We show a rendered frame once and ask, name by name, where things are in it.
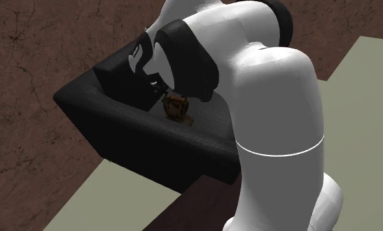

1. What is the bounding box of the brown figure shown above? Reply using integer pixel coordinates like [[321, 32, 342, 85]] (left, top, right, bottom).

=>
[[161, 92, 195, 127]]

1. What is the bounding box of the black sofa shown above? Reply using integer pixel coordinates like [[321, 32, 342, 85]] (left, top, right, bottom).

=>
[[52, 30, 243, 194]]

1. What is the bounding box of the beige floor rug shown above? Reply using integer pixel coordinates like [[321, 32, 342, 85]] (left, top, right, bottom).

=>
[[43, 35, 383, 231]]

